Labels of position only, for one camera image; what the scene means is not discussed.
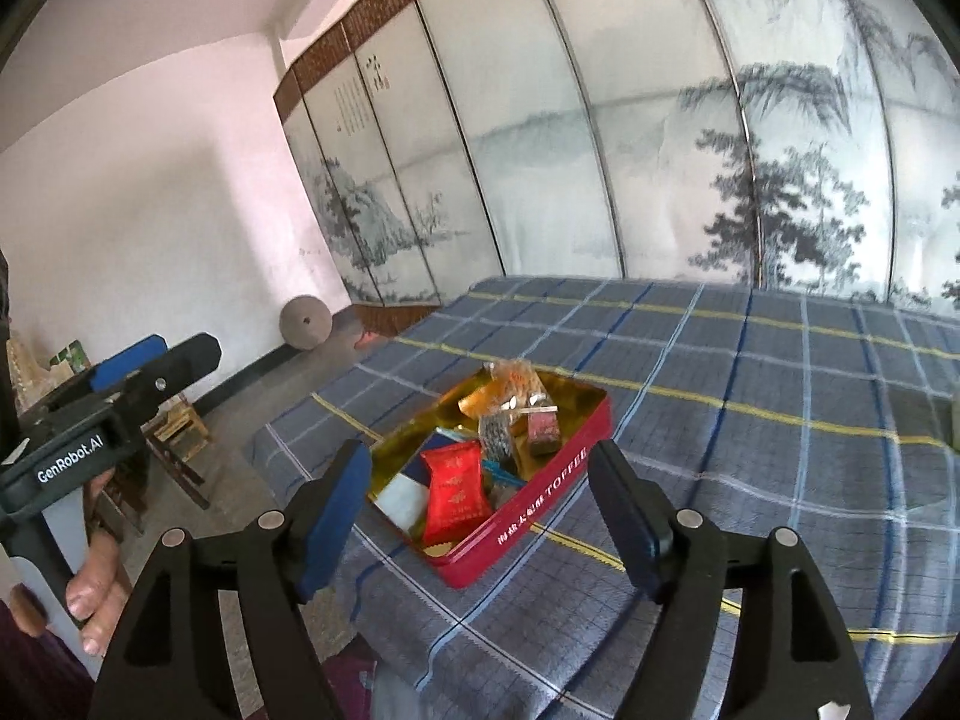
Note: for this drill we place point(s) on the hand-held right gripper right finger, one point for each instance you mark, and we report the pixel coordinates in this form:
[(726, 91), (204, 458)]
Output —
[(622, 517)]

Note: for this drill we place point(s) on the person's left hand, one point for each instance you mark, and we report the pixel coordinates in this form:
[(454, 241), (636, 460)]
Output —
[(101, 592)]

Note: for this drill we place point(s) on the small wooden stool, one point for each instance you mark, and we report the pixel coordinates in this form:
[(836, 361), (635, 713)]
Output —
[(180, 427)]

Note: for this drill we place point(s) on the round stone disc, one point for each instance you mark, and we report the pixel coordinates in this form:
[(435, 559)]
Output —
[(306, 322)]

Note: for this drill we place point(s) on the pink patterned snack packet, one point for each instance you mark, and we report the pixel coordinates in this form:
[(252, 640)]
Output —
[(544, 431)]

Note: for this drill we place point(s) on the painted landscape folding screen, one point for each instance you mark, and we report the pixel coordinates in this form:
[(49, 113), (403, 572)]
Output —
[(600, 127)]

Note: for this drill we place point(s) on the small orange snack packet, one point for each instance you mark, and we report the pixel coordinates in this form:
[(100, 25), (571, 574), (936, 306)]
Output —
[(476, 401)]

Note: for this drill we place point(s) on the purple patterned cloth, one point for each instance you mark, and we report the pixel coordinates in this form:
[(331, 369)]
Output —
[(352, 679)]

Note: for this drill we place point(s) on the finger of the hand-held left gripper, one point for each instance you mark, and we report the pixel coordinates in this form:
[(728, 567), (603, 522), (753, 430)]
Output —
[(176, 375), (131, 361)]

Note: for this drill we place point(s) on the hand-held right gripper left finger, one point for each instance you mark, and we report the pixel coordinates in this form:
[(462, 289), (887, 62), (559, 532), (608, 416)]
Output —
[(334, 517)]

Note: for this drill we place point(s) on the navy and white snack packet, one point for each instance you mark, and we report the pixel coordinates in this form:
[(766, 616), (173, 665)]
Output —
[(401, 502)]

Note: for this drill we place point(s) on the person's left forearm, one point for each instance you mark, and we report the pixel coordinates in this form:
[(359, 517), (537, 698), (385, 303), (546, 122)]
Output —
[(37, 675)]

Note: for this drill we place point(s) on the small blue snack packet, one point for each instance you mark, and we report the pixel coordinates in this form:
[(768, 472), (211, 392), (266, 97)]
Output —
[(504, 469)]

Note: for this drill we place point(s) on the long red snack packet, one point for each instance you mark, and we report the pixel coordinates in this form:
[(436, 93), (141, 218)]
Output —
[(450, 495)]

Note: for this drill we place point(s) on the green patterned box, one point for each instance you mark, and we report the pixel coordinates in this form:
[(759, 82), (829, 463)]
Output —
[(71, 356)]

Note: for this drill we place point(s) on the grey plaid bed sheet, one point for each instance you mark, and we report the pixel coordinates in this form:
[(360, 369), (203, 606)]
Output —
[(750, 465)]

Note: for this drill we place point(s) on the red and gold tin box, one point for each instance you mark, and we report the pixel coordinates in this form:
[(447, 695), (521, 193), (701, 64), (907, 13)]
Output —
[(540, 517)]

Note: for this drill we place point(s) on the clear fried twist snack packet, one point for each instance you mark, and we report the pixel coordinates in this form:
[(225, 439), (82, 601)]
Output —
[(514, 382)]

